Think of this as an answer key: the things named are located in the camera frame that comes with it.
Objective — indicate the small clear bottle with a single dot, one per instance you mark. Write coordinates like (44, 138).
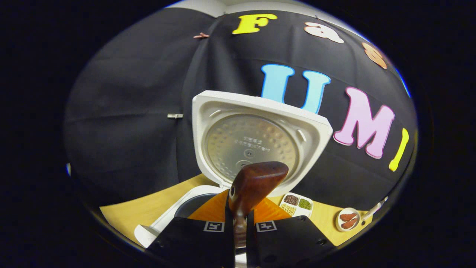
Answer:
(372, 211)

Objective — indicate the white round plate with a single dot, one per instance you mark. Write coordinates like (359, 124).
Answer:
(338, 225)

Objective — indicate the silver cloth clip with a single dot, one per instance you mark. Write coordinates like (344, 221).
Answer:
(175, 115)

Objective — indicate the brown wooden spoon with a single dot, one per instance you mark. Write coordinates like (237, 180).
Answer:
(256, 182)

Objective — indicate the copper cloth clip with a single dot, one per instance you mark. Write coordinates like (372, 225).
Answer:
(201, 35)

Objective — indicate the black backdrop cloth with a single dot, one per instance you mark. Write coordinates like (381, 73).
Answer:
(130, 111)

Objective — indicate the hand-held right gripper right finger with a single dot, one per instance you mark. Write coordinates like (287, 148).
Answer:
(252, 245)

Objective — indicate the white rice cooker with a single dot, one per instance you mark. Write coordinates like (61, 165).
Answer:
(223, 111)

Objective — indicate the white divided bean tray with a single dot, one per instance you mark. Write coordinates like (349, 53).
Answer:
(296, 205)

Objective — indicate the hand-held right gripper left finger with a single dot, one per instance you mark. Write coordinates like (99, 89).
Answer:
(228, 245)

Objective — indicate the red sausage piece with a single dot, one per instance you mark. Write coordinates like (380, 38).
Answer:
(349, 224)
(347, 216)

